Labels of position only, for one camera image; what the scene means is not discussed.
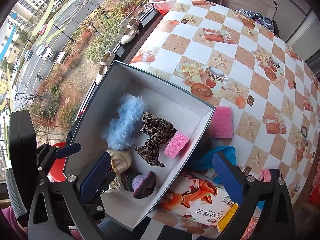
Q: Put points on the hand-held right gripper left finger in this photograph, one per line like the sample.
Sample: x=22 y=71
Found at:
x=93 y=177

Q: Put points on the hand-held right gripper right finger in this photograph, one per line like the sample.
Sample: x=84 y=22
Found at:
x=230 y=180

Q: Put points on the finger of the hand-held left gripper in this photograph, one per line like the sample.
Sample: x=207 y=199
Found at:
x=100 y=206
x=67 y=150

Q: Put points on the white patterned scrunchie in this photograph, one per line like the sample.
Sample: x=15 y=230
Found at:
x=114 y=185

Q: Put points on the beige satin scrunchie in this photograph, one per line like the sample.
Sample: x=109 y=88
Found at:
x=121 y=160

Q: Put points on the pink porous sponge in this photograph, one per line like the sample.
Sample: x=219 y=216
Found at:
x=176 y=143

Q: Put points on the blue fluffy scrunchie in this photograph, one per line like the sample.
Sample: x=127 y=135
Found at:
x=127 y=120

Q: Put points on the leopard print scrunchie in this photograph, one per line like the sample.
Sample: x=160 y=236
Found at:
x=155 y=130

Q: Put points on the large white cardboard box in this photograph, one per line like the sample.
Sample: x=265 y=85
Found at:
x=160 y=100

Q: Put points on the person's left forearm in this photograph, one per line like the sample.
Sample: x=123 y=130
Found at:
x=11 y=223

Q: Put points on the red plastic stool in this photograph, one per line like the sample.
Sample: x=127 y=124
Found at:
x=57 y=162

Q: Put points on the person's dark pants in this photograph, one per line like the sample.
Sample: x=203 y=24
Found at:
x=110 y=231

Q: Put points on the blue cloth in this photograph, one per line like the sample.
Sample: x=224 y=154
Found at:
x=260 y=205
x=203 y=161

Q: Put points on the pink knitted scrunchie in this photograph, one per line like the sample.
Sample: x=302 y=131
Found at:
x=266 y=175

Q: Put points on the fox print tissue box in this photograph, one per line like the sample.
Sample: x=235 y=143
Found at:
x=195 y=200

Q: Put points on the pink ribbed sponge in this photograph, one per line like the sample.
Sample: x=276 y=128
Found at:
x=221 y=122

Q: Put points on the red embroidered cushion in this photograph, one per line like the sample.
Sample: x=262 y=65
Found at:
x=315 y=192

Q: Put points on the white parked car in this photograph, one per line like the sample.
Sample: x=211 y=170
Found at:
x=46 y=52

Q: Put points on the checkered printed tablecloth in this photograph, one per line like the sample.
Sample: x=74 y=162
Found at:
x=250 y=67

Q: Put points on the plaid cloth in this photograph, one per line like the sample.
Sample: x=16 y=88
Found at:
x=260 y=18

